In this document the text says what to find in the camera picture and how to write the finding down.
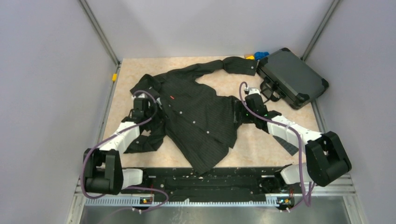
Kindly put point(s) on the black pinstriped shirt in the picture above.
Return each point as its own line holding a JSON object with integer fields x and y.
{"x": 199, "y": 122}

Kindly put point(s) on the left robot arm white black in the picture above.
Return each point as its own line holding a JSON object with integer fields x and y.
{"x": 102, "y": 172}

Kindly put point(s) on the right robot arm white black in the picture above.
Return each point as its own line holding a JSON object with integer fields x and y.
{"x": 322, "y": 156}

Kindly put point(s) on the blue toy piece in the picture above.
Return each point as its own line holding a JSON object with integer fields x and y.
{"x": 259, "y": 55}

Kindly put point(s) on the small yellow clip block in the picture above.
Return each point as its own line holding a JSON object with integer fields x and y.
{"x": 114, "y": 77}

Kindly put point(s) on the dark grey hard case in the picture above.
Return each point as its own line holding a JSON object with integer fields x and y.
{"x": 287, "y": 77}

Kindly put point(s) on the dark grey studded baseplate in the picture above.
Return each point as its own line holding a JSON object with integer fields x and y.
{"x": 291, "y": 149}

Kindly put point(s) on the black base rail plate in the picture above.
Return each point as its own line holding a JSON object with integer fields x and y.
{"x": 219, "y": 185}

